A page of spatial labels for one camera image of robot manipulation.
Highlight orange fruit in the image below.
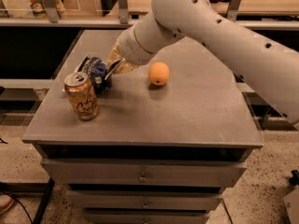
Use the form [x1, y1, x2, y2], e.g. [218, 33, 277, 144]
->
[148, 62, 170, 86]

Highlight blue chip bag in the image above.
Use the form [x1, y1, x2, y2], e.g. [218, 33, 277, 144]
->
[75, 56, 112, 95]

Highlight drawer knob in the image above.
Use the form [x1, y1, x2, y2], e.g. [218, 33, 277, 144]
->
[142, 202, 149, 209]
[137, 173, 148, 183]

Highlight grey drawer cabinet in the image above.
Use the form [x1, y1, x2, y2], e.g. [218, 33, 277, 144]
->
[23, 30, 263, 224]

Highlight black floor cable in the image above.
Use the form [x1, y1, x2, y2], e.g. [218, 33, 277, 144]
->
[0, 190, 35, 224]

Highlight top drawer knob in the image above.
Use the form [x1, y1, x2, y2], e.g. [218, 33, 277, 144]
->
[137, 173, 148, 183]

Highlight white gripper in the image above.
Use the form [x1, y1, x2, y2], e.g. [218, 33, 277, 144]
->
[107, 27, 155, 75]

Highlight middle drawer knob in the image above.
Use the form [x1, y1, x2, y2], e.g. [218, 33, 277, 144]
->
[142, 202, 149, 209]

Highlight grey device on floor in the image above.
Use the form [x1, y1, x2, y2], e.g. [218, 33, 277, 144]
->
[282, 169, 299, 224]

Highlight orange soda can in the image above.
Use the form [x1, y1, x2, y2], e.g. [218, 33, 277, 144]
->
[64, 72, 99, 120]

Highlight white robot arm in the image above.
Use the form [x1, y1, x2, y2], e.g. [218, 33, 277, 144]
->
[107, 0, 299, 125]

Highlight colourful box behind glass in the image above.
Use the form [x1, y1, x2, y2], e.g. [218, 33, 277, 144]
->
[0, 0, 46, 19]

